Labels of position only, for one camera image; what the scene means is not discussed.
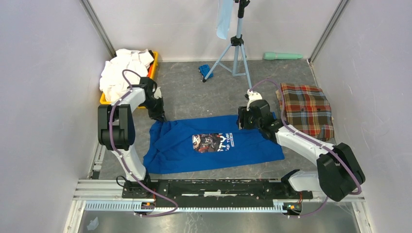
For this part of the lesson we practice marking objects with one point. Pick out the mint green cylinder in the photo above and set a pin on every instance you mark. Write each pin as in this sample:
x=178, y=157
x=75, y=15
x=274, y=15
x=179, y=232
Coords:
x=281, y=56

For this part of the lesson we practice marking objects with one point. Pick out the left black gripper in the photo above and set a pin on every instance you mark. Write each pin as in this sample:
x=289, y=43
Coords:
x=160, y=114

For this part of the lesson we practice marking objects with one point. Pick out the blue printed t-shirt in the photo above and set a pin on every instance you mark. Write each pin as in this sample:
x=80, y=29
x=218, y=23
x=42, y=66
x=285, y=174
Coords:
x=198, y=144

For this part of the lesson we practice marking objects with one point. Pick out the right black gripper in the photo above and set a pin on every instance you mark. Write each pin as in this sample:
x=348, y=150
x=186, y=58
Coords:
x=243, y=113

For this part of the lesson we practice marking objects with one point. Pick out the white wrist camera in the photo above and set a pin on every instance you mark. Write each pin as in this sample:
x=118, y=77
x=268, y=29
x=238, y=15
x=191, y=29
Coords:
x=252, y=96
x=157, y=93

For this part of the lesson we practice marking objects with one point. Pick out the orange garment in tray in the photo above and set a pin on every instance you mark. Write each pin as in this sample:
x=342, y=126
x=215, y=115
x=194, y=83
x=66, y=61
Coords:
x=151, y=71

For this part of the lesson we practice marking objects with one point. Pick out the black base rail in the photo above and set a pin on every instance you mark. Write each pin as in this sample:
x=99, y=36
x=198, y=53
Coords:
x=223, y=193

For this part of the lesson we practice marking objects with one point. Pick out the light blue music stand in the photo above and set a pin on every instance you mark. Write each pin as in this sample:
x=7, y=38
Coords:
x=240, y=66

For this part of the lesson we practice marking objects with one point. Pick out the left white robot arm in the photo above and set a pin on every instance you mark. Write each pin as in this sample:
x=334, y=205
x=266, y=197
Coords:
x=116, y=131

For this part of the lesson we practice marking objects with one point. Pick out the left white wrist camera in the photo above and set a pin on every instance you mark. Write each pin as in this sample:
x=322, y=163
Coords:
x=157, y=93

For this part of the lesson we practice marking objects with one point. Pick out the white crumpled garment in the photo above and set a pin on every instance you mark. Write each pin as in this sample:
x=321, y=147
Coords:
x=122, y=74

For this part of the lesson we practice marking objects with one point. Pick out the folded plaid shirt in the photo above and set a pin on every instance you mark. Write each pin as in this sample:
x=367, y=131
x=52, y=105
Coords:
x=307, y=109

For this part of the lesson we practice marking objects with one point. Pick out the small blue object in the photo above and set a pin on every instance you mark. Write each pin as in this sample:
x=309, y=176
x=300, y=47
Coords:
x=204, y=70

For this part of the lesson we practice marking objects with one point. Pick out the yellow plastic tray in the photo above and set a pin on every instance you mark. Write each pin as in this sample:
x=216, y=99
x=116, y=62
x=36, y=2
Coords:
x=151, y=69

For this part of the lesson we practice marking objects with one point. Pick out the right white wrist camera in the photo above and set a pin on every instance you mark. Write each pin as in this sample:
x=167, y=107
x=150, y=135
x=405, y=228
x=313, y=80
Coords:
x=252, y=96

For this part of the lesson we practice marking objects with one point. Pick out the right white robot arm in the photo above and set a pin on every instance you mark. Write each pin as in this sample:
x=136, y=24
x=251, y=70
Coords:
x=338, y=173

